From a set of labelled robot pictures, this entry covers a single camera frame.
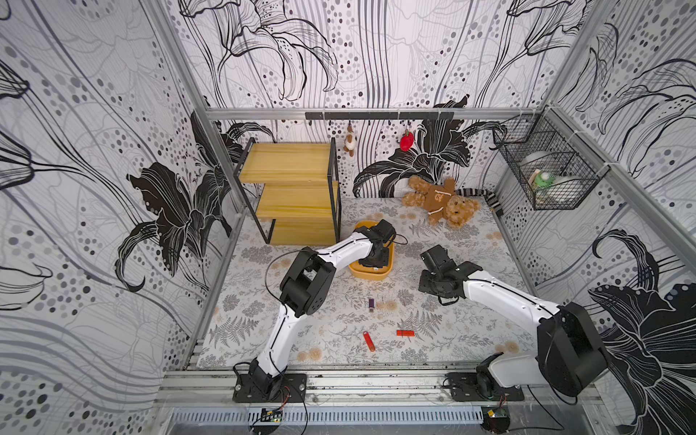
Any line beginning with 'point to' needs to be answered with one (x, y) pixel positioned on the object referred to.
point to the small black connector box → (496, 419)
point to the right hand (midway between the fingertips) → (426, 281)
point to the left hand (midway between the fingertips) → (377, 264)
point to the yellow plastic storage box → (363, 273)
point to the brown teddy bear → (440, 202)
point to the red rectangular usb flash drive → (405, 333)
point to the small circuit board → (275, 416)
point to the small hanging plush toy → (350, 140)
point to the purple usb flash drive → (372, 304)
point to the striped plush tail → (491, 198)
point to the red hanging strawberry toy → (406, 140)
